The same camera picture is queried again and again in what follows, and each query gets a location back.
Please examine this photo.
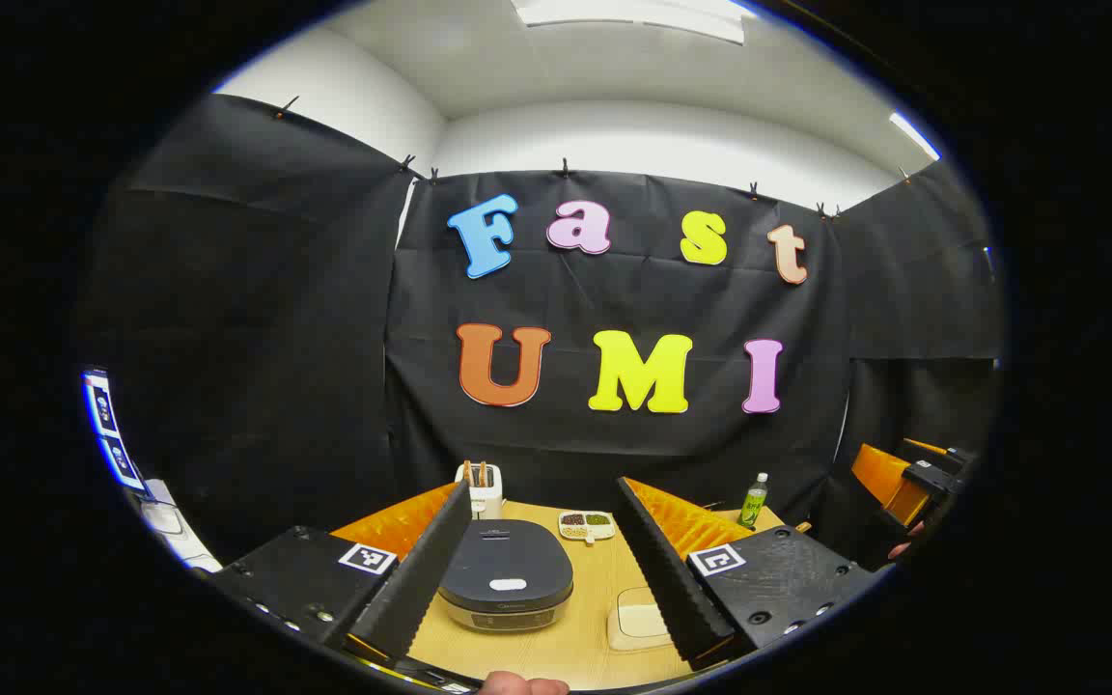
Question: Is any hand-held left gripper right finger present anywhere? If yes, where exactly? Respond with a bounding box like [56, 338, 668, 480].
[614, 476, 883, 672]

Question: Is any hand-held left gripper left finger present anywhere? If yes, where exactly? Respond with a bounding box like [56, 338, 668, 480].
[199, 478, 473, 672]

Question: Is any white rice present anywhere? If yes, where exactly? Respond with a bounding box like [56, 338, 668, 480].
[618, 602, 673, 639]

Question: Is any dark grey rice cooker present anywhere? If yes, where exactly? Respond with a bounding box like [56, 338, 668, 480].
[437, 518, 574, 633]

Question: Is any clear glass tray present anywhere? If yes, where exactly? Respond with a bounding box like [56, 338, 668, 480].
[606, 586, 678, 653]

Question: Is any white divided dish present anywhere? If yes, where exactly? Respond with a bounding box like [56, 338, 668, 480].
[558, 511, 617, 544]

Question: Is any green drink bottle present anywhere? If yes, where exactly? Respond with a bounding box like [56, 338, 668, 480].
[737, 472, 769, 530]

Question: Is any white toaster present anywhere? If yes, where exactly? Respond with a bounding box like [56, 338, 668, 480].
[455, 461, 505, 522]

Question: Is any white side desk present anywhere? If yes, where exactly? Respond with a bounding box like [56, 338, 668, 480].
[139, 480, 224, 572]

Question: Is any black backdrop cloth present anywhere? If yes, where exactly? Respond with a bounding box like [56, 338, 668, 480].
[78, 92, 1006, 570]

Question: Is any narrow ceiling light panel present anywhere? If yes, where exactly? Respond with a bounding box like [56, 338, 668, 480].
[889, 111, 943, 162]

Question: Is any computer monitor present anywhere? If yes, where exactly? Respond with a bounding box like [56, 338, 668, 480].
[83, 370, 147, 493]

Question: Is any row of black cloth clips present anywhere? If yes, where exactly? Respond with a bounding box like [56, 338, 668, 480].
[274, 95, 909, 221]

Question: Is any wide ceiling light panel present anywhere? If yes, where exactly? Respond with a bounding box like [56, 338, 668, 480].
[513, 0, 745, 45]

